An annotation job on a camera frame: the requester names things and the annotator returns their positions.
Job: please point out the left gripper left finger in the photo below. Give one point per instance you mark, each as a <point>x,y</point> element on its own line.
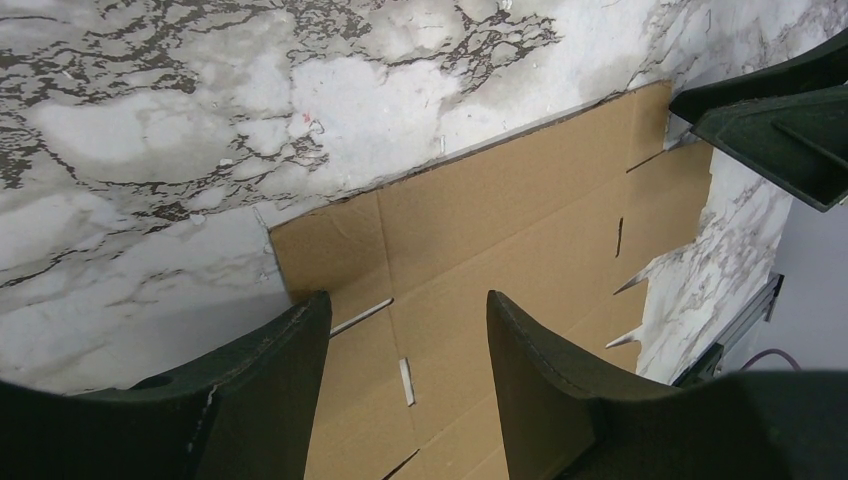
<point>242,411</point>

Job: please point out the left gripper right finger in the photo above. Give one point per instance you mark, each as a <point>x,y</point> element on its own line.
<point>567,414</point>

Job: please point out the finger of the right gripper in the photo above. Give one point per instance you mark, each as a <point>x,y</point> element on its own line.
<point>787,122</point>

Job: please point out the brown cardboard box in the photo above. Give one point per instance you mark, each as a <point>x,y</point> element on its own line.
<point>560,220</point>

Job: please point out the aluminium front frame rail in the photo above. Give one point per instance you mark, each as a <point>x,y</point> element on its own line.
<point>758,310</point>

